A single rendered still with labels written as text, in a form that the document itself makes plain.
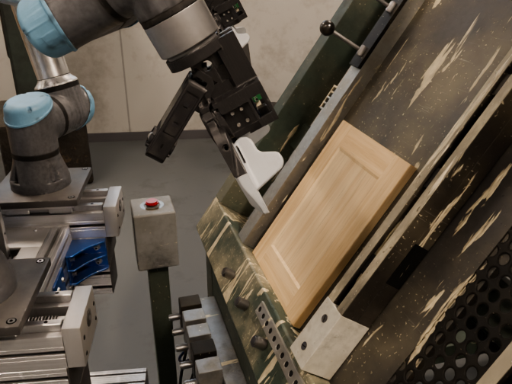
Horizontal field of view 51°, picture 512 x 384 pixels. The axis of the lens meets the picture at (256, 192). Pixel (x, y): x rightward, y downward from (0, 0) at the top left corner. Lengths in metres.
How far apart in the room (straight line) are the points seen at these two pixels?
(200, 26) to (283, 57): 4.33
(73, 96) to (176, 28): 0.95
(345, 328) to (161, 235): 0.74
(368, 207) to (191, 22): 0.63
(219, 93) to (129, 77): 4.30
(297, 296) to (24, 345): 0.54
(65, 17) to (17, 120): 0.80
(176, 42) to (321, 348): 0.61
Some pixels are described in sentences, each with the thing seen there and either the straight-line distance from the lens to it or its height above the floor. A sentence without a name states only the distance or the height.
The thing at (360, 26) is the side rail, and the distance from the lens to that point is 1.61.
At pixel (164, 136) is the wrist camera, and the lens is 0.65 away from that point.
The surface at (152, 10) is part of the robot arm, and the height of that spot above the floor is 1.55.
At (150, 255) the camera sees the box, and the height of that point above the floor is 0.80.
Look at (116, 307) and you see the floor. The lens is 2.78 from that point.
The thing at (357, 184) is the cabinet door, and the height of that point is 1.15.
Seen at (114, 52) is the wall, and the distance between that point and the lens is 4.91.
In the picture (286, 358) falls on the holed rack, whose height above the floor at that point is 0.89.
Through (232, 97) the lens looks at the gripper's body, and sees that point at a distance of 0.62.
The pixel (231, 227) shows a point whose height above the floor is 0.91.
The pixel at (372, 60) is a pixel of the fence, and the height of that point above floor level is 1.36.
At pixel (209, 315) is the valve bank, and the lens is 1.43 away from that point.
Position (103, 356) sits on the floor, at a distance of 2.51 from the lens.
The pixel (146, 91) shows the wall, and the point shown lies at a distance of 4.95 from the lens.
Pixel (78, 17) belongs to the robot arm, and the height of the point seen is 1.54.
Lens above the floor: 1.61
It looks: 24 degrees down
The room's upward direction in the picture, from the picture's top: straight up
